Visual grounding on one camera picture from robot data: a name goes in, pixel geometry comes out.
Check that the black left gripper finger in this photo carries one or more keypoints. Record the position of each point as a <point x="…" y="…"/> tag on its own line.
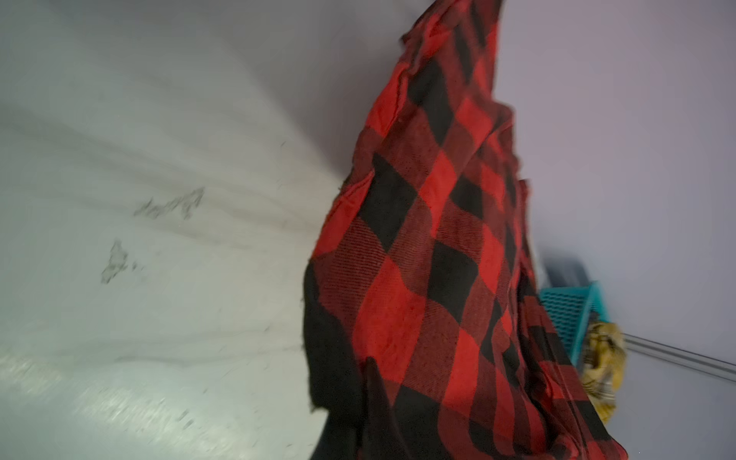
<point x="373" y="435"/>

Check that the red black plaid shirt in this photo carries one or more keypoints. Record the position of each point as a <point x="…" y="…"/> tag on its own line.
<point x="423" y="264"/>

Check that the teal plastic basket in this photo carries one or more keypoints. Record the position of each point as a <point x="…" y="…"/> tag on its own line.
<point x="571" y="310"/>

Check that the yellow plaid shirt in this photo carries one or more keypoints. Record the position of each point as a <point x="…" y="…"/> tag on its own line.
<point x="604" y="367"/>

